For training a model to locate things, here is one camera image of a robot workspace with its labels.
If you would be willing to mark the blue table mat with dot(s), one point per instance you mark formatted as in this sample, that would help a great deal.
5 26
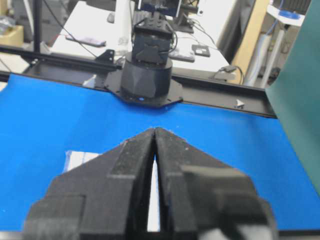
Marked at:
41 120

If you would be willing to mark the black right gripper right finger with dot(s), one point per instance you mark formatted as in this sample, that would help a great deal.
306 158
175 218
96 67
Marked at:
208 199

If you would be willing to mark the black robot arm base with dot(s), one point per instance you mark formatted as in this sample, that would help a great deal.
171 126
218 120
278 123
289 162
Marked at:
145 77

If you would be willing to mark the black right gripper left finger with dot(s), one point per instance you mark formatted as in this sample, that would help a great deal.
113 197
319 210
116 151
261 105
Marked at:
106 198

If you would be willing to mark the blue white checked towel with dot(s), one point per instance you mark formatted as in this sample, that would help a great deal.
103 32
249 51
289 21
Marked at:
76 158

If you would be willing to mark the black aluminium frame rail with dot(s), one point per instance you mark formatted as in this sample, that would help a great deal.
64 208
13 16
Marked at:
74 71

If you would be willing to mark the white desk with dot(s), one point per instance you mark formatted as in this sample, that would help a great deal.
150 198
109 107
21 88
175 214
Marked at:
95 26

